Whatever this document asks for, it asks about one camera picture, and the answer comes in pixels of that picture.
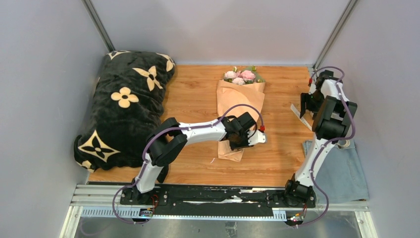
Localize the green and peach wrapping paper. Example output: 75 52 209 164
215 67 266 163

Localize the pink fake flower bouquet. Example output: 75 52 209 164
222 65 265 85

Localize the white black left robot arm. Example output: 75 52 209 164
132 112 266 205

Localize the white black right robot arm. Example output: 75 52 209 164
283 66 358 207

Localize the blue denim tote bag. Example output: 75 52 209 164
315 139 369 203

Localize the black floral plush blanket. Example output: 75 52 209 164
74 50 176 173

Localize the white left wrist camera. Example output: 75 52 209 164
248 129 267 147

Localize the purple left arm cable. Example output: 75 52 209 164
111 104 266 225

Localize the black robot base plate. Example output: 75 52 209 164
118 184 316 217

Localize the aluminium front frame rail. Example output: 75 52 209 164
60 183 377 238

